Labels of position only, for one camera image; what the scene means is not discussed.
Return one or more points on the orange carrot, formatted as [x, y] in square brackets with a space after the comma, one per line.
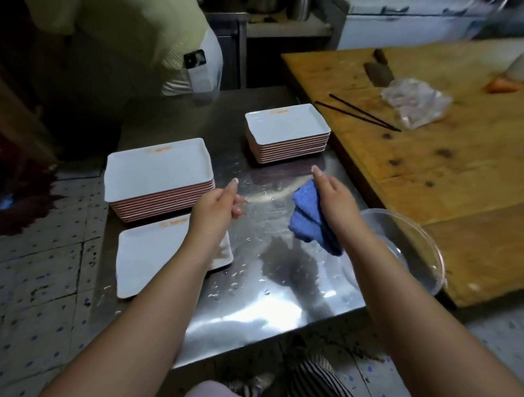
[503, 86]

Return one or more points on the stainless steel cabinet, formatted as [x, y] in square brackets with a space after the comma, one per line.
[229, 53]

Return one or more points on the person's right forearm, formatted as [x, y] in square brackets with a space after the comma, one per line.
[421, 319]

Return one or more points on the white chest freezer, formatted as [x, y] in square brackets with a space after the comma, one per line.
[409, 30]

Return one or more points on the wooden table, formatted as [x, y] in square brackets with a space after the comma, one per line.
[450, 163]

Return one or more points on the wiped plates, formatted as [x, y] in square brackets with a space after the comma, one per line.
[147, 257]

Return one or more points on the clear glass bowl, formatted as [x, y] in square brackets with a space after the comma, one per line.
[413, 245]

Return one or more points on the black shoe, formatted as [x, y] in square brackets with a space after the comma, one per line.
[298, 347]

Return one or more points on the black smartphone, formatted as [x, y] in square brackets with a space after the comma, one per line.
[195, 58]

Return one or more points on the steel work table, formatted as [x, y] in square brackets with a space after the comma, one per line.
[266, 294]

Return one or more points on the blue cloth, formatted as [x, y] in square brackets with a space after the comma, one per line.
[309, 221]

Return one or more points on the person's right hand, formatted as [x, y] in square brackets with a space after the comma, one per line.
[339, 208]

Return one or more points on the stack of white plates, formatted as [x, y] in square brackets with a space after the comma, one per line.
[286, 122]
[155, 167]

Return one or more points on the crumpled clear plastic bag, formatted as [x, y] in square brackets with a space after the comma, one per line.
[417, 102]

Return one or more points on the steel jug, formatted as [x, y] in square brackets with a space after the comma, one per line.
[299, 10]

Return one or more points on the white cup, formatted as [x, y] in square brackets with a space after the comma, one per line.
[516, 67]

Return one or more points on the mop with dark red head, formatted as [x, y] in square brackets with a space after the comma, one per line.
[24, 204]

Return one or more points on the striped garment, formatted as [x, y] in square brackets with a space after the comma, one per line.
[311, 382]

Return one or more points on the beige side counter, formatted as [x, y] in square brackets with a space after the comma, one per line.
[286, 29]

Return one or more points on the person's left hand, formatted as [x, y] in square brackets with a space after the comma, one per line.
[211, 221]

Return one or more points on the person's left forearm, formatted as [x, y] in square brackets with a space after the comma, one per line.
[135, 327]

